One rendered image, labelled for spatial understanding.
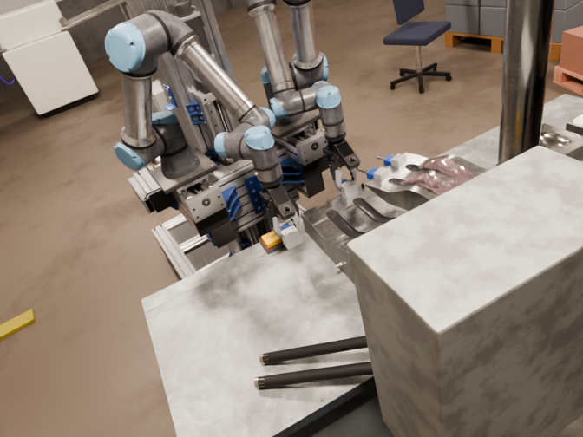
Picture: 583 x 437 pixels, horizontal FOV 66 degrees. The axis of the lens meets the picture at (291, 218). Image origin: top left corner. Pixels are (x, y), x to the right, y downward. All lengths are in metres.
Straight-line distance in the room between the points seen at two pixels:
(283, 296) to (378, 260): 0.96
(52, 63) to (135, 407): 5.56
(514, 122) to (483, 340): 0.39
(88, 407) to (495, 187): 2.34
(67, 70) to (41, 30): 0.56
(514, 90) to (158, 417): 2.06
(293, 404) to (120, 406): 1.45
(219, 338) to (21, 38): 6.30
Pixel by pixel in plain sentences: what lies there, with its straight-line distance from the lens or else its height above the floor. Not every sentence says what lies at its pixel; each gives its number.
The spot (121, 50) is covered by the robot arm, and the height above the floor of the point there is 1.56.
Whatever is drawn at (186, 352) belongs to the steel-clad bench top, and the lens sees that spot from 1.41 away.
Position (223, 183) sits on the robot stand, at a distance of 1.83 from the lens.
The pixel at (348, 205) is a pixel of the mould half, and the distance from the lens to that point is 1.57.
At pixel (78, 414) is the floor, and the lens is 2.64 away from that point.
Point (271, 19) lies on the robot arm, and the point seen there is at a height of 1.49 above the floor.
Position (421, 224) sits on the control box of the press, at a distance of 0.54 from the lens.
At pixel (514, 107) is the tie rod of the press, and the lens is 0.76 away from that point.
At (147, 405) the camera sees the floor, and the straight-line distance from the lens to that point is 2.45.
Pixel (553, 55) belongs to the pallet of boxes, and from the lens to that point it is 4.97.
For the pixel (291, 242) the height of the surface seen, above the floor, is 0.92.
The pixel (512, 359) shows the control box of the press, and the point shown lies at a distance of 0.56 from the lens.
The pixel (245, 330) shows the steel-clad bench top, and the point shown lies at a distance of 1.38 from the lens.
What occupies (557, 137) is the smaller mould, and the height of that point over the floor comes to 0.86.
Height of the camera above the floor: 1.81
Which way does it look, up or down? 36 degrees down
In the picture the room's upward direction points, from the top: 16 degrees counter-clockwise
